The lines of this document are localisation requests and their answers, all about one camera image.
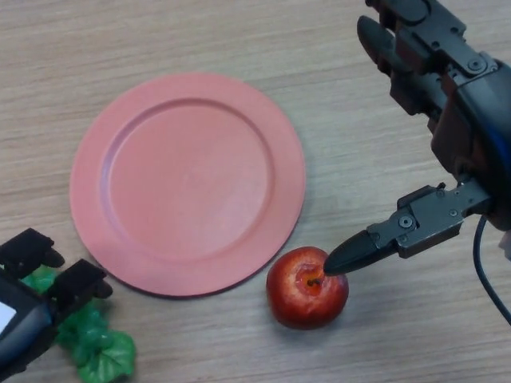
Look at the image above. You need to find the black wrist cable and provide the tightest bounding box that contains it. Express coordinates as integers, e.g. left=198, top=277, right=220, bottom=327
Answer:
left=473, top=215, right=511, bottom=326

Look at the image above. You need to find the red apple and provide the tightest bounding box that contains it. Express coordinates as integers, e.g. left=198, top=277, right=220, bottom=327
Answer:
left=266, top=246, right=351, bottom=330

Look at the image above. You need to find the pink round plate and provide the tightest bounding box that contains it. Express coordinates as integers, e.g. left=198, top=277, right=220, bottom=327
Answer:
left=69, top=71, right=307, bottom=298

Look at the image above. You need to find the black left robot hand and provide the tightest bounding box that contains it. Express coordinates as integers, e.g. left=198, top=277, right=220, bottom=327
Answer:
left=0, top=227, right=113, bottom=378

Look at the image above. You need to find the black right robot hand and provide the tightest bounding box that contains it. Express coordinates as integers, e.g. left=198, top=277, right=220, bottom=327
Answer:
left=323, top=0, right=511, bottom=276

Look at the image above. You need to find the green grapes bunch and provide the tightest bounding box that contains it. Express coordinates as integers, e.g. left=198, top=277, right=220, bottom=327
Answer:
left=19, top=266, right=137, bottom=381

